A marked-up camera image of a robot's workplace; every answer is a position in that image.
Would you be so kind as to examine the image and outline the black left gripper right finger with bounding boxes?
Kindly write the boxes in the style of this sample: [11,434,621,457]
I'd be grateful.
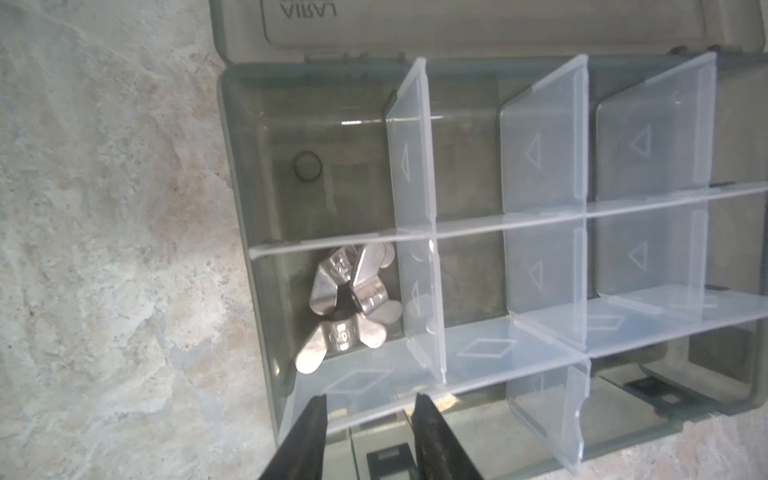
[412,393,483,480]

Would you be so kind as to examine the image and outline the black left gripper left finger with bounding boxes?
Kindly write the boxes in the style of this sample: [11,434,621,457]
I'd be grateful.
[259,395,328,480]

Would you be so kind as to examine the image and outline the green plastic organizer box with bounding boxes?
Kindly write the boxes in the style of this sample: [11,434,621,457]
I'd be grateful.
[210,1,767,479]

